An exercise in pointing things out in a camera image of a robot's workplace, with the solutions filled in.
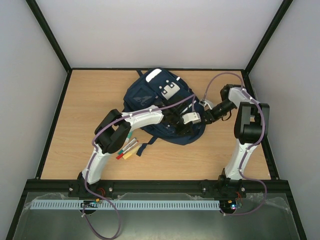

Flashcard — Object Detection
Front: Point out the navy blue student backpack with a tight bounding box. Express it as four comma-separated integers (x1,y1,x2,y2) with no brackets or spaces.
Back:
123,67,206,156

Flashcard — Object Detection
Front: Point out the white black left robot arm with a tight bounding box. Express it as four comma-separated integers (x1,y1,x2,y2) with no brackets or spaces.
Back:
80,105,206,185

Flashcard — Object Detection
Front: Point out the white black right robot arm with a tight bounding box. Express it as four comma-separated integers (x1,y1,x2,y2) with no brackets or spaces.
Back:
200,84,270,196

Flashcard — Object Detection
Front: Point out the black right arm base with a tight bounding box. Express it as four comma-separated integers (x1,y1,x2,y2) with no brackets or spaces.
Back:
200,173,246,215

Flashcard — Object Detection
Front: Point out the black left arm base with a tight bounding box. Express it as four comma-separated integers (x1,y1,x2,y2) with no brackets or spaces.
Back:
68,172,114,214

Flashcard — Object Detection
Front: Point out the green white glue stick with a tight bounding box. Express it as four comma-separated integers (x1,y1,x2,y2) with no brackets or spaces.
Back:
126,132,133,141

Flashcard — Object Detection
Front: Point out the yellow highlighter pen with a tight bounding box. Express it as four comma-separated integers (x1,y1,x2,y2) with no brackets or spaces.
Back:
122,145,141,160

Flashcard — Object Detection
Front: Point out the green cap white marker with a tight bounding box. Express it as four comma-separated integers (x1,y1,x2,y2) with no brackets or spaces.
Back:
117,137,137,155

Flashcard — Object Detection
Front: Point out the red cap white marker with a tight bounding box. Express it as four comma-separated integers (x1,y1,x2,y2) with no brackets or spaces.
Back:
116,140,139,160

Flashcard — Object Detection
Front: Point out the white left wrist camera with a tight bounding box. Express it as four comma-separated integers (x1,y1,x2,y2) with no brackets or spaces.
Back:
182,112,202,125

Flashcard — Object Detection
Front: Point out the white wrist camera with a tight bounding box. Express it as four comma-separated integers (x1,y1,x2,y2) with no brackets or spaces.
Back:
199,99,214,110
182,112,202,125

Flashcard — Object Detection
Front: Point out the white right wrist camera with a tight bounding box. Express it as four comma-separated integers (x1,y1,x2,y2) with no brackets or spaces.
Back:
199,99,214,110

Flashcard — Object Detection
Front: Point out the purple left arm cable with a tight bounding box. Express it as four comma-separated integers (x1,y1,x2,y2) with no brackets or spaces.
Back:
83,94,198,238

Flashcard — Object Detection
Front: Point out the black right corner post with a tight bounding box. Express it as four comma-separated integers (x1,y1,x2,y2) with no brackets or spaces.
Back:
244,0,293,75

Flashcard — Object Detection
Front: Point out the black corner post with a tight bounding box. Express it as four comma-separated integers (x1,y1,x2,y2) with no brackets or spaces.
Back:
244,0,293,75
25,0,72,73

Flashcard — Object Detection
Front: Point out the black aluminium frame rail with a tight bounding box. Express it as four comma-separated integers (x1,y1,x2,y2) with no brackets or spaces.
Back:
24,178,291,197

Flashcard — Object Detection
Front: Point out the light blue slotted cable duct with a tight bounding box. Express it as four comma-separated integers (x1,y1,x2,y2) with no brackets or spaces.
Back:
30,199,221,211

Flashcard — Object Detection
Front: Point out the black left corner post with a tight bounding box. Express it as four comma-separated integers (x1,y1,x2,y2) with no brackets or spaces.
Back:
25,0,72,73

